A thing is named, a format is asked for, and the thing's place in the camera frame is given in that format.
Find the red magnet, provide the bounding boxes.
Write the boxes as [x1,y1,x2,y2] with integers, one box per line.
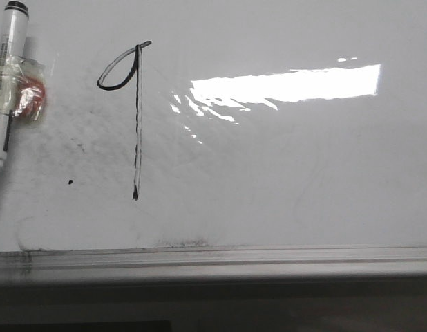
[8,56,46,121]

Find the white black whiteboard marker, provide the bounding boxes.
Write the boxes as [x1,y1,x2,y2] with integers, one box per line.
[0,1,29,171]

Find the white whiteboard with aluminium frame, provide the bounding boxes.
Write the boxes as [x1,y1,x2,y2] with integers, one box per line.
[0,1,427,286]

